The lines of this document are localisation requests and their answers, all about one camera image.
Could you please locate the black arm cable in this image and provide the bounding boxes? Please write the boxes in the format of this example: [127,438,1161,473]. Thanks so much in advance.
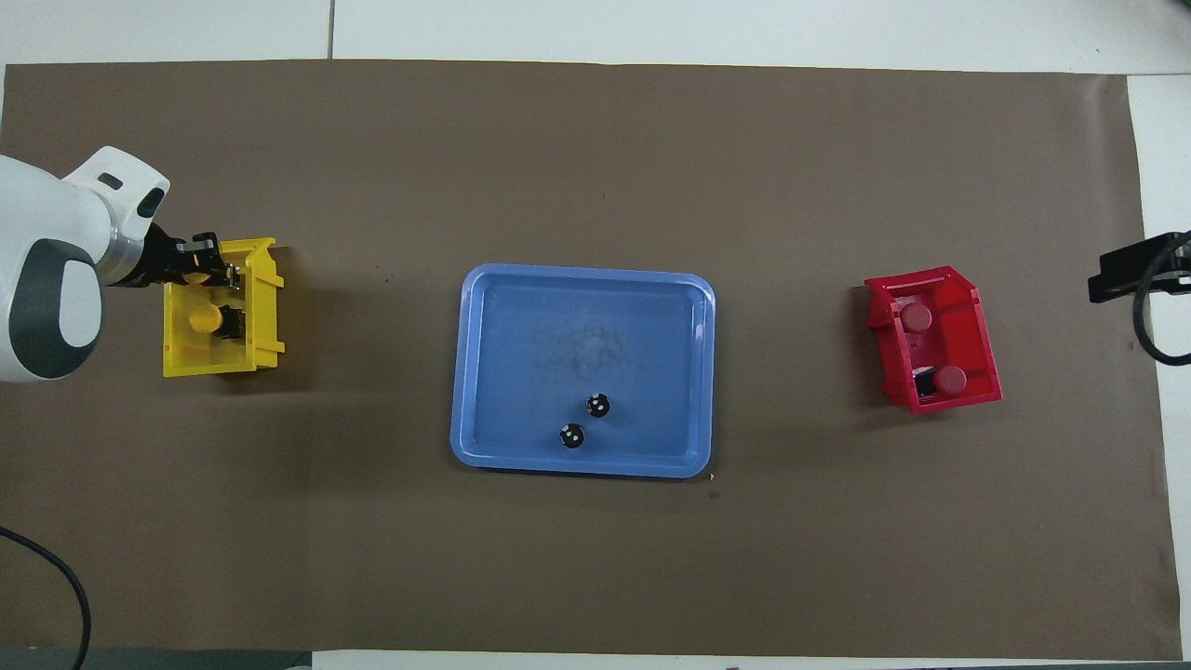
[1132,233,1191,367]
[0,525,93,670]

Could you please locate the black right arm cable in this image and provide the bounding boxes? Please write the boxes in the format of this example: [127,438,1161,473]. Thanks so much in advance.
[1132,233,1191,367]

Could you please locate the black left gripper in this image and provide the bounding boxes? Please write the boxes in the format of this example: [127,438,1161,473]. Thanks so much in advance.
[138,223,246,291]

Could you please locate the blue plastic tray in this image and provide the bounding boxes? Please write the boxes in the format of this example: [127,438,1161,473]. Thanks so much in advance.
[449,263,717,480]

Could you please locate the yellow plastic bin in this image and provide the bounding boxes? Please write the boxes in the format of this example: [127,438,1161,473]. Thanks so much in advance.
[163,237,286,378]

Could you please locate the yellow push button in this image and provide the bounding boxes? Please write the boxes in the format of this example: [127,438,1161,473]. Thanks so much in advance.
[188,304,246,337]

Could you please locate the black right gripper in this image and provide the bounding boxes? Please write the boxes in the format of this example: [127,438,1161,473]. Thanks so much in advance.
[1089,231,1191,304]

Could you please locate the red plastic bin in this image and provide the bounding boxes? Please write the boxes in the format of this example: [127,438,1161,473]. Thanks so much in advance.
[863,266,1004,415]

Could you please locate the brown paper table mat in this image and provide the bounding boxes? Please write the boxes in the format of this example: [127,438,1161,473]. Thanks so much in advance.
[0,60,1170,662]

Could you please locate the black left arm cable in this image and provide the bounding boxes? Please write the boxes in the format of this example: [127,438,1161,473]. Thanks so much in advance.
[0,525,93,670]

